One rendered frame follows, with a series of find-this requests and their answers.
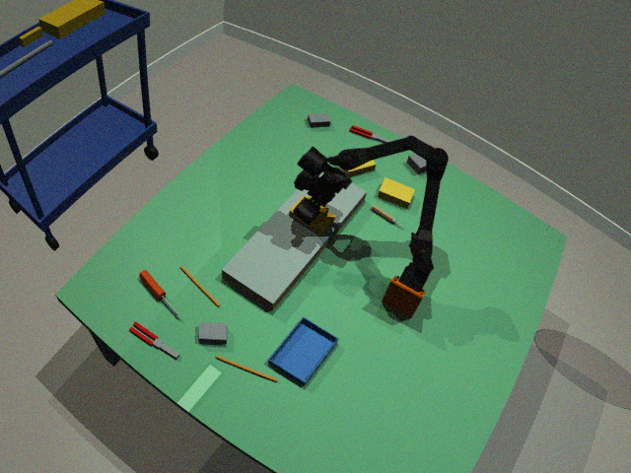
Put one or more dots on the orange thin rod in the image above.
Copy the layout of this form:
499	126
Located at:
249	370
199	286

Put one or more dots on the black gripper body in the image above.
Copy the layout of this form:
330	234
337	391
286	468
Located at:
307	211

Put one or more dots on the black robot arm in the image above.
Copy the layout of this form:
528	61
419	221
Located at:
314	163

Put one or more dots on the red-handled pliers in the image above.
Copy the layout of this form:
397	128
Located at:
367	134
157	343

